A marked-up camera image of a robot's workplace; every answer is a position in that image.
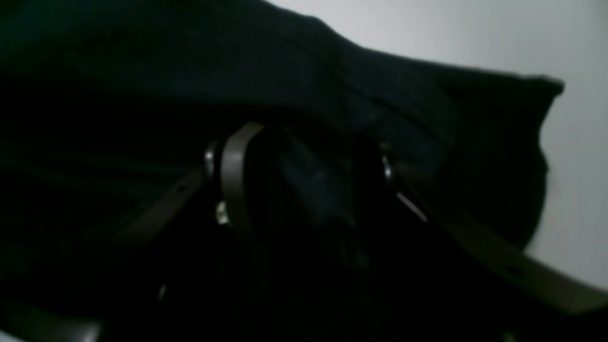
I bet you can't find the black T-shirt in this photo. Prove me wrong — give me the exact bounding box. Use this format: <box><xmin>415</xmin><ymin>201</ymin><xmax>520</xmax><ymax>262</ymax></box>
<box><xmin>1</xmin><ymin>0</ymin><xmax>564</xmax><ymax>342</ymax></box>

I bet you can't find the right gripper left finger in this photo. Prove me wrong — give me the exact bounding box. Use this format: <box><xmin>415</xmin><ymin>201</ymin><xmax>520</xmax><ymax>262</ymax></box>
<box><xmin>1</xmin><ymin>123</ymin><xmax>264</xmax><ymax>342</ymax></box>

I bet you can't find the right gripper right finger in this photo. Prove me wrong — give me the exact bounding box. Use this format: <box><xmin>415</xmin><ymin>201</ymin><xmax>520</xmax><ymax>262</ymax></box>
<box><xmin>366</xmin><ymin>142</ymin><xmax>607</xmax><ymax>342</ymax></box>

